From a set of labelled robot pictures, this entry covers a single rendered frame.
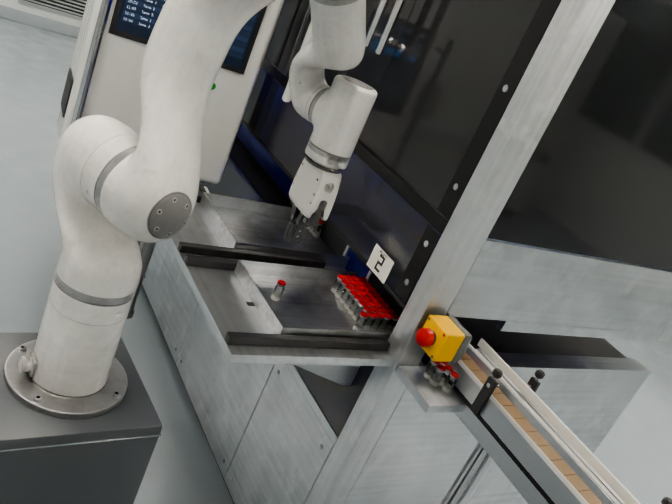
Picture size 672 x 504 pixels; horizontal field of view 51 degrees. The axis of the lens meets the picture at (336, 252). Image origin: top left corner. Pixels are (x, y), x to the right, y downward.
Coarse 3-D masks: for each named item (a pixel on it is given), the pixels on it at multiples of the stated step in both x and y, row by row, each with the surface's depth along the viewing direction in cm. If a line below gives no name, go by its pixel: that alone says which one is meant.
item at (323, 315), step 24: (240, 264) 161; (264, 264) 165; (264, 288) 161; (288, 288) 166; (312, 288) 171; (264, 312) 149; (288, 312) 156; (312, 312) 160; (336, 312) 165; (336, 336) 152; (360, 336) 155; (384, 336) 159
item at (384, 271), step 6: (378, 246) 165; (372, 252) 167; (378, 252) 165; (384, 252) 163; (372, 258) 167; (378, 258) 165; (390, 258) 161; (366, 264) 168; (372, 264) 166; (378, 264) 164; (384, 264) 163; (390, 264) 161; (372, 270) 166; (384, 270) 162; (378, 276) 164; (384, 276) 162; (384, 282) 162
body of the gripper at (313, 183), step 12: (300, 168) 136; (312, 168) 131; (324, 168) 130; (300, 180) 135; (312, 180) 131; (324, 180) 130; (336, 180) 131; (300, 192) 134; (312, 192) 131; (324, 192) 131; (336, 192) 132; (300, 204) 134; (312, 204) 131; (324, 204) 133; (324, 216) 133
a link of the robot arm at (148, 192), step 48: (192, 0) 88; (240, 0) 89; (192, 48) 90; (144, 96) 92; (192, 96) 93; (144, 144) 91; (192, 144) 95; (96, 192) 94; (144, 192) 91; (192, 192) 96; (144, 240) 95
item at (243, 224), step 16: (208, 208) 184; (224, 208) 192; (240, 208) 195; (256, 208) 198; (272, 208) 200; (288, 208) 203; (224, 224) 175; (240, 224) 187; (256, 224) 191; (272, 224) 196; (288, 224) 200; (224, 240) 174; (240, 240) 179; (256, 240) 182; (272, 240) 186; (304, 240) 195; (320, 240) 199; (304, 256) 181; (320, 256) 183; (336, 256) 186
